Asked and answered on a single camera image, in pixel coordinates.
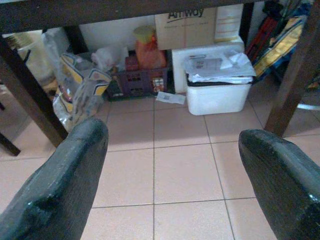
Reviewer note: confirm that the dark wooden table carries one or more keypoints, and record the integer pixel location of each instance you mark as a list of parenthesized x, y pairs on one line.
[(100, 11)]

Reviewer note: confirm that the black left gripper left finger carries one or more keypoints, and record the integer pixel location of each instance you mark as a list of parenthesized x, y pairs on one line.
[(57, 185)]

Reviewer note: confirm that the white styrofoam box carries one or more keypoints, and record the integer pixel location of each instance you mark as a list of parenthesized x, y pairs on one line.
[(179, 67)]

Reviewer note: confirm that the round metal rim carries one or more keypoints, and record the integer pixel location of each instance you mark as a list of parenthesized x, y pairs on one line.
[(310, 107)]

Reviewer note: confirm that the red and black bag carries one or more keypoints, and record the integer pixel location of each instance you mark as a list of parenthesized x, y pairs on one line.
[(262, 32)]

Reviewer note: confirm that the blue and gold bag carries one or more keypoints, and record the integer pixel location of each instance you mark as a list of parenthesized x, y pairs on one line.
[(280, 50)]

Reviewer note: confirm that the orange plastic bag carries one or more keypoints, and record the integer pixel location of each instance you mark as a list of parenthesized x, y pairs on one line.
[(150, 55)]

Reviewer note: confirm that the small red box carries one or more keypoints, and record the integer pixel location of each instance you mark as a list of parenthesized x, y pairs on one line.
[(131, 63)]

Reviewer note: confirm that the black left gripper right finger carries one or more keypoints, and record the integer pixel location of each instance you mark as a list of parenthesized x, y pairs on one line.
[(287, 182)]

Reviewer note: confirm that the purple plastic crate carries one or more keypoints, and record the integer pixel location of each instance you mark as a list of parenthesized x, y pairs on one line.
[(140, 81)]

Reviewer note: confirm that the white plastic bucket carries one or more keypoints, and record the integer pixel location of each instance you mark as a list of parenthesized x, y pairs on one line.
[(37, 62)]

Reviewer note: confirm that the white plastic bag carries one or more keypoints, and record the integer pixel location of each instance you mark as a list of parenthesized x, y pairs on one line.
[(110, 56)]

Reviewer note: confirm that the white paper label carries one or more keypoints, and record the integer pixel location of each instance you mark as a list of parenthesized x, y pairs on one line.
[(171, 97)]

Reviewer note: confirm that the white plastic bin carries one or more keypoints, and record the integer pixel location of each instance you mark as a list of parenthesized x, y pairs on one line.
[(215, 98)]

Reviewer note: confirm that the grey plastic mailer packet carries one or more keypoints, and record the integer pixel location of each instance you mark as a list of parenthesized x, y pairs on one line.
[(215, 65)]

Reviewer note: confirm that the white striped carton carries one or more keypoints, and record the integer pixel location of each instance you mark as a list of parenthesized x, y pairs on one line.
[(227, 25)]

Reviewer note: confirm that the clear yellow printed bag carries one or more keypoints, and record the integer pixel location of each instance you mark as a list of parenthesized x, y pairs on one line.
[(91, 92), (71, 72)]

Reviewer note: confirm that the brown Amway cardboard box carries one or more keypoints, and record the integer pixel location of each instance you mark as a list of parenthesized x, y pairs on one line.
[(185, 31)]

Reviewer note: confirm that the yellow-green plastic cup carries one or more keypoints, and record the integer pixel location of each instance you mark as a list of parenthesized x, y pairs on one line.
[(143, 32)]

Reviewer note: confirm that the dark wooden chair leg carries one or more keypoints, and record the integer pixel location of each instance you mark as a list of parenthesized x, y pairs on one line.
[(8, 143)]

